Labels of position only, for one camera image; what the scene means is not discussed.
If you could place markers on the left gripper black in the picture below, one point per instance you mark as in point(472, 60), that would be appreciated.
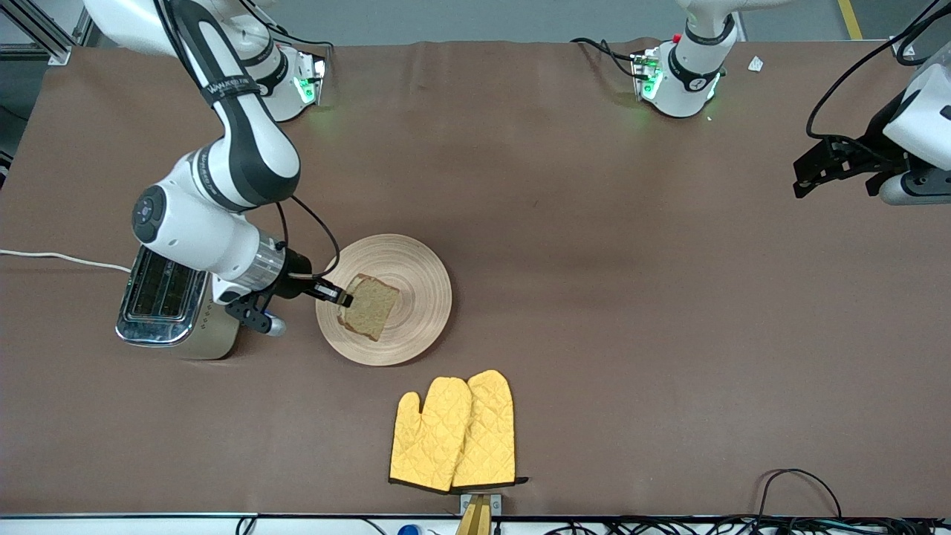
point(871, 152)

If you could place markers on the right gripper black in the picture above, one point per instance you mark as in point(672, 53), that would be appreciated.
point(296, 271)

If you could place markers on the brown toast slice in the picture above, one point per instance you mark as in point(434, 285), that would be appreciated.
point(371, 308)

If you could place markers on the round wooden plate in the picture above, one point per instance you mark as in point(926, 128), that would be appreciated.
point(416, 282)

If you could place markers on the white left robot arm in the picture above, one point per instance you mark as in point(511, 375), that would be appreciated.
point(687, 82)

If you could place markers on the small white paper scrap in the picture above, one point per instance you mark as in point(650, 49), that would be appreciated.
point(755, 64)

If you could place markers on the beige chrome toaster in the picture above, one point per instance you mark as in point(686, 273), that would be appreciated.
point(160, 305)

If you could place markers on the yellow quilted oven mitt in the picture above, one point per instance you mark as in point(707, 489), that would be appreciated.
point(490, 431)
point(427, 438)

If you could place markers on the small blue object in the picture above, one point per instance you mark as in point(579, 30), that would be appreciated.
point(408, 530)

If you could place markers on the brown table cover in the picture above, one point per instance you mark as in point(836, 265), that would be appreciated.
point(557, 186)

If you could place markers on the wooden stick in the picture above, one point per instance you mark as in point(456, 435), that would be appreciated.
point(475, 520)

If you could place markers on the small metal bracket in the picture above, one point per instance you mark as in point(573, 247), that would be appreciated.
point(496, 504)

